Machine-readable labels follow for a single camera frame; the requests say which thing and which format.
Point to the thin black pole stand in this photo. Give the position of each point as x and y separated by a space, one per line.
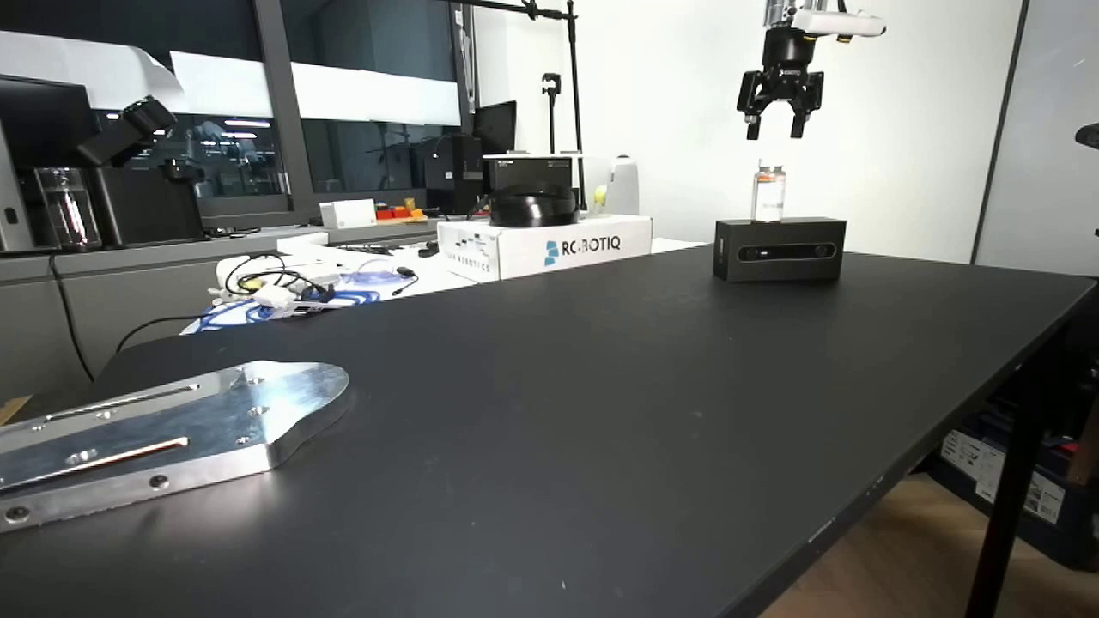
552 113

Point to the black ZED camera box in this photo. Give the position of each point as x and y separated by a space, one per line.
785 251

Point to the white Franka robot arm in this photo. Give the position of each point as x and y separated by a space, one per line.
791 4

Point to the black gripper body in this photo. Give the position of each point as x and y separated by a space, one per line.
789 56

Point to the blue printed paper sheet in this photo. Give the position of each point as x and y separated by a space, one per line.
365 285

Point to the small white carton box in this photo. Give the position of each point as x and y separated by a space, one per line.
347 215

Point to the white Robotiq carton box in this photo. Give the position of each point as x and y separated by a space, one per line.
552 244

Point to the black table leg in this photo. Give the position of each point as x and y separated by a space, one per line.
1007 493

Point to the white paper window sheet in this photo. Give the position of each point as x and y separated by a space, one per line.
330 89

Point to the shiny metal mounting plate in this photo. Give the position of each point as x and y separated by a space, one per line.
149 430

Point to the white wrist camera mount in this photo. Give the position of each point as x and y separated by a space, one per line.
841 20

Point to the black tripod boom stand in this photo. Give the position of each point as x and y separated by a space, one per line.
571 104

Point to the tall white plastic bottle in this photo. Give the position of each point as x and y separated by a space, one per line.
621 190

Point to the dark window frame post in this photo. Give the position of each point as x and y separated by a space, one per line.
281 113

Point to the small white plastic bottle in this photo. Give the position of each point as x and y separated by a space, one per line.
771 197

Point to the black desktop monitor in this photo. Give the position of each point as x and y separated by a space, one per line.
494 123

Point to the black boxy device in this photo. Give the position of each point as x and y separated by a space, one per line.
449 174

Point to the large black printer box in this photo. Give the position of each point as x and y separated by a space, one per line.
533 190

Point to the red orange small item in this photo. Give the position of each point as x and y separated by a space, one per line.
401 210

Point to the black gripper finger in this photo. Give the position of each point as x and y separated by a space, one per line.
810 104
751 104

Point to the clear glass container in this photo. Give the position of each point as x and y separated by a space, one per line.
66 208

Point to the cardboard boxes with labels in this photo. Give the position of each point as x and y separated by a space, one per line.
1019 483

